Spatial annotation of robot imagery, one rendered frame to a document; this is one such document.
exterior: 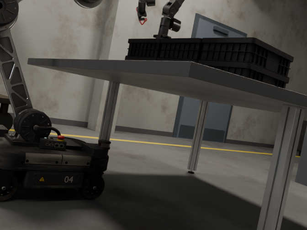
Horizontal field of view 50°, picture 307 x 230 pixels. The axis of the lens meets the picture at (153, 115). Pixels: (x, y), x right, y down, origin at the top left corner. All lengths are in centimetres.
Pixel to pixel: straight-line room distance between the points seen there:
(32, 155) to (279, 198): 107
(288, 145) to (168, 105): 445
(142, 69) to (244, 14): 592
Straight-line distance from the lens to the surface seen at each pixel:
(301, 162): 388
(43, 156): 165
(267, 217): 136
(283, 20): 784
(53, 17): 473
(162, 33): 200
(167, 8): 201
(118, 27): 476
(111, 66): 119
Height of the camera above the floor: 59
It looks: 3 degrees down
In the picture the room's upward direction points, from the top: 11 degrees clockwise
